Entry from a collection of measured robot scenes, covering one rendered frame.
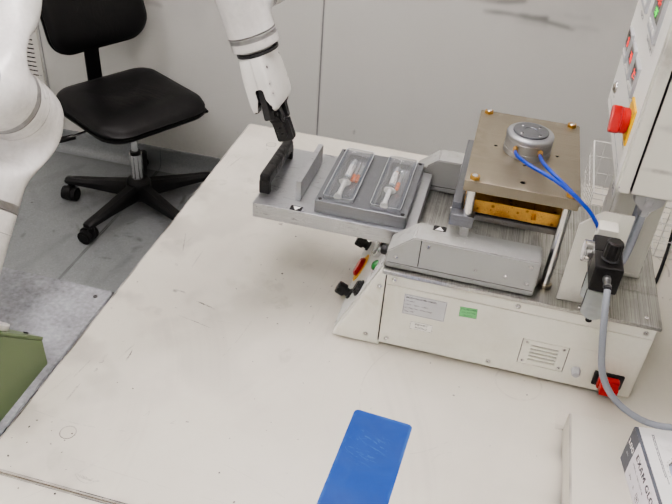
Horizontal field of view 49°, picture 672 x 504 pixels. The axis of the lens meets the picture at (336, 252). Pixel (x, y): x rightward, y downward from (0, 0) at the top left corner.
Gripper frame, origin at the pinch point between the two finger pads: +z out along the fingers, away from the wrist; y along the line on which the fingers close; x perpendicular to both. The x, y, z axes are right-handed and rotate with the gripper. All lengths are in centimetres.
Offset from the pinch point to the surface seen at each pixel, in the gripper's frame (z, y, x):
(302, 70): 35, -145, -50
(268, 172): 5.1, 6.4, -2.8
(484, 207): 14.9, 10.9, 34.9
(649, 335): 38, 18, 58
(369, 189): 12.7, 3.5, 13.9
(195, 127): 51, -145, -105
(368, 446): 39, 40, 15
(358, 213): 13.6, 10.3, 13.1
